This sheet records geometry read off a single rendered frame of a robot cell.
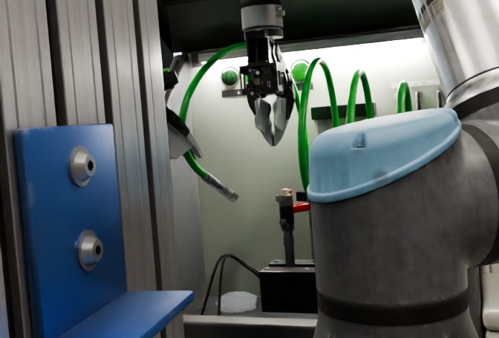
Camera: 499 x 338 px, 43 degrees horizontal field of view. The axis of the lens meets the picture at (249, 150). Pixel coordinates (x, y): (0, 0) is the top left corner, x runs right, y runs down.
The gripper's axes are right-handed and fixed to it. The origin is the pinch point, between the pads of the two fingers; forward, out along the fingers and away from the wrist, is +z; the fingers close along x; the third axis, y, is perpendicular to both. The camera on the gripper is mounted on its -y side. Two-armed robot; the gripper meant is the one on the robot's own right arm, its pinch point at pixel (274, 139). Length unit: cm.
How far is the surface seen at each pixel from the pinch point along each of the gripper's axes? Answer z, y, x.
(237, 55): -19.5, -29.6, -16.5
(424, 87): -8.2, -32.1, 25.9
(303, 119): -3.5, 9.9, 8.3
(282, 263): 25.2, -6.0, -2.0
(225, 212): 19.0, -32.5, -24.1
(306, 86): -9.1, 5.6, 8.2
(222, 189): 8.9, 2.6, -10.3
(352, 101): -5.9, 6.7, 16.3
